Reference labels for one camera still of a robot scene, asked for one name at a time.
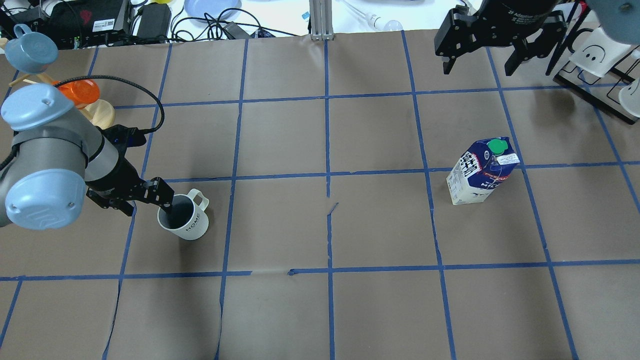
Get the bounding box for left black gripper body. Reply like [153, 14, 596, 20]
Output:
[86, 127, 151, 209]

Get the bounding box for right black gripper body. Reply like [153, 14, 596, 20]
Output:
[452, 0, 568, 59]

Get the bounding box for white HOME mug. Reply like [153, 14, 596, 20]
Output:
[157, 188, 210, 241]

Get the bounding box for blue milk carton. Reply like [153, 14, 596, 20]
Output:
[446, 136, 521, 206]

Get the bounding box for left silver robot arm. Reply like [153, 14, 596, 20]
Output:
[0, 83, 175, 231]

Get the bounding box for white smiley mug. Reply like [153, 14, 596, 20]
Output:
[569, 27, 633, 78]

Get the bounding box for wooden mug tree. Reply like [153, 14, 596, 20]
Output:
[1, 73, 115, 132]

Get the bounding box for white light bulb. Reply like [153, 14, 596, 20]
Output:
[365, 13, 403, 32]

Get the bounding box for orange mug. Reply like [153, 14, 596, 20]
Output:
[52, 79, 101, 109]

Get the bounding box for white upturned mug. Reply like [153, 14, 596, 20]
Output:
[618, 79, 640, 118]

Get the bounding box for blue mug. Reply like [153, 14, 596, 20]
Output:
[4, 23, 58, 75]

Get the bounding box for black power adapter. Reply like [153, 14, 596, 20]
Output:
[135, 2, 171, 44]

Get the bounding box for black electronics box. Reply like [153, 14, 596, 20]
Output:
[35, 0, 133, 50]

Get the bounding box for blue plate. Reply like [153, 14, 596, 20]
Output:
[183, 0, 242, 19]

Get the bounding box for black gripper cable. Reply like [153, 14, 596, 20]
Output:
[54, 75, 166, 136]

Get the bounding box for black wire mug rack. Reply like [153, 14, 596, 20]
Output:
[546, 22, 639, 125]

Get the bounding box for aluminium frame post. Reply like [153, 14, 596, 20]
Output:
[308, 0, 335, 41]

